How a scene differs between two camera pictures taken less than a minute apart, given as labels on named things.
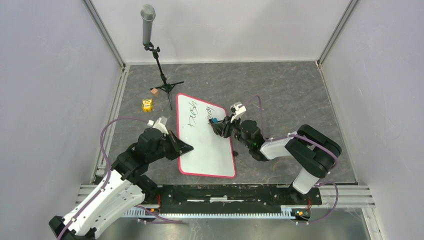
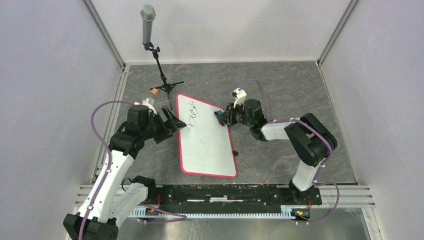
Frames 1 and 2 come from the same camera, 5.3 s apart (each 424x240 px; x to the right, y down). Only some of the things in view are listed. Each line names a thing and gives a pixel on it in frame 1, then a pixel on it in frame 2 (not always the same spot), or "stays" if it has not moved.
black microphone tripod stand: (167, 87) stays
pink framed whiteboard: (212, 154) stays
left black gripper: (180, 147) to (173, 123)
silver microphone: (148, 13) stays
